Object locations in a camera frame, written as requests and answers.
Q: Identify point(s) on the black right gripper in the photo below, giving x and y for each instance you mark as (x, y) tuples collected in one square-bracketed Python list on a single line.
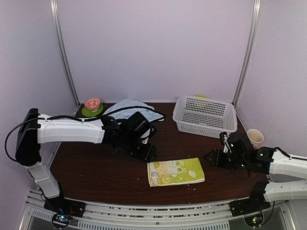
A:
[(216, 159)]

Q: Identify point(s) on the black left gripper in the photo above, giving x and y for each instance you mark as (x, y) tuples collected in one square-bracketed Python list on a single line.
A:
[(147, 155)]

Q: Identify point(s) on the green crocodile pattern towel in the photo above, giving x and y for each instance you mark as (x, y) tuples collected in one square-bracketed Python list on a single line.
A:
[(175, 172)]

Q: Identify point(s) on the white perforated plastic basket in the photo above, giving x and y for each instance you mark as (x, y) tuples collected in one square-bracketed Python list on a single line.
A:
[(203, 116)]

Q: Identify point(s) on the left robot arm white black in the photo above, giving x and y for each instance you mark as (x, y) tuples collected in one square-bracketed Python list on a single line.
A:
[(130, 134)]

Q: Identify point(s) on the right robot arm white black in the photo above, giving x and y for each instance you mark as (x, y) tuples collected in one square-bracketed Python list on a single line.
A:
[(238, 152)]

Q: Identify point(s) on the light blue towel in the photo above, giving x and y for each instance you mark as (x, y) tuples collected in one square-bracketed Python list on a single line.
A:
[(127, 107)]

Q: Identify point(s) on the lime green bowl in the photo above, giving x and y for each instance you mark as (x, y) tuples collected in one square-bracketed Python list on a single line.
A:
[(201, 96)]

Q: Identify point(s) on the red patterned ceramic bowl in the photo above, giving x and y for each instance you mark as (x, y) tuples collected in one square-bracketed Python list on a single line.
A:
[(92, 103)]

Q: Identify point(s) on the green plate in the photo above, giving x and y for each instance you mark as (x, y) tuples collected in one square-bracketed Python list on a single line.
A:
[(88, 113)]

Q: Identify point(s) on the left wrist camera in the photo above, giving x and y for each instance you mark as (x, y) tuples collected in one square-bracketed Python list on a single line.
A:
[(148, 134)]

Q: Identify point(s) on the front aluminium rail panel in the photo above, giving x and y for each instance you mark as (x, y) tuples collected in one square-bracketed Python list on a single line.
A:
[(201, 216)]

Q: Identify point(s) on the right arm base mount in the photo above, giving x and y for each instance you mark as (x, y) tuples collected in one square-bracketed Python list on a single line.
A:
[(255, 209)]

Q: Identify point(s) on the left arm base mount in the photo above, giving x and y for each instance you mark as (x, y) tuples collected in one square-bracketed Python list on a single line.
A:
[(63, 217)]

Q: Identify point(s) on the right aluminium frame post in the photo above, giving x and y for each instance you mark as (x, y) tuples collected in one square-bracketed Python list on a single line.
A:
[(252, 37)]

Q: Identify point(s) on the aluminium frame post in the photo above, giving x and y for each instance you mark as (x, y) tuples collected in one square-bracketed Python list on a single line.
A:
[(252, 37), (62, 50)]

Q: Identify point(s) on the left aluminium frame post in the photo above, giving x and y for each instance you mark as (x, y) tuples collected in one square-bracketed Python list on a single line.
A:
[(62, 50)]

